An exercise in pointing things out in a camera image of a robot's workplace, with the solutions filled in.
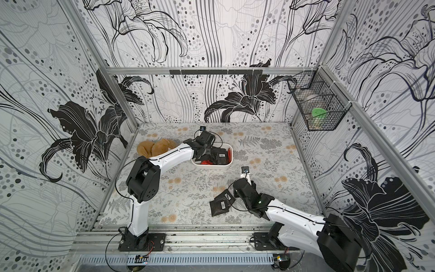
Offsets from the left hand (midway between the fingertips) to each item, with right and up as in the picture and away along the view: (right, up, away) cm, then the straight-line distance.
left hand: (203, 147), depth 97 cm
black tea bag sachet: (+9, -5, -2) cm, 11 cm away
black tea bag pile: (+11, -27, -15) cm, 33 cm away
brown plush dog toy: (-31, -1, -2) cm, 31 cm away
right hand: (+20, -16, -12) cm, 29 cm away
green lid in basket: (+57, +18, -18) cm, 62 cm away
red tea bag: (+15, -5, -1) cm, 16 cm away
